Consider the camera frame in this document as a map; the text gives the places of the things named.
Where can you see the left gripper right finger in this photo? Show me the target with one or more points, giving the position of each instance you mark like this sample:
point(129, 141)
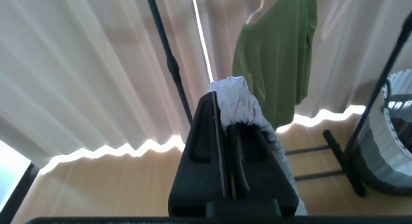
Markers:
point(264, 179)

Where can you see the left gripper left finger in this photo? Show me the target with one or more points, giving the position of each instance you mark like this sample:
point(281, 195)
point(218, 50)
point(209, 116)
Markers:
point(199, 172)

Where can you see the pale grey garment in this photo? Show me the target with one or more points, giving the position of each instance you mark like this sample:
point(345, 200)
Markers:
point(235, 101)

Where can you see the green printed t-shirt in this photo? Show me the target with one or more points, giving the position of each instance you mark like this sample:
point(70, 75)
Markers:
point(273, 56)

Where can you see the black clothes rack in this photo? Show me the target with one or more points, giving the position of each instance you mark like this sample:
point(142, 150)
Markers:
point(172, 64)

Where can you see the white laundry basket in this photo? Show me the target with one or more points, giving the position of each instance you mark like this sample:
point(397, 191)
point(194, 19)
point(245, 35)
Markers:
point(376, 146)

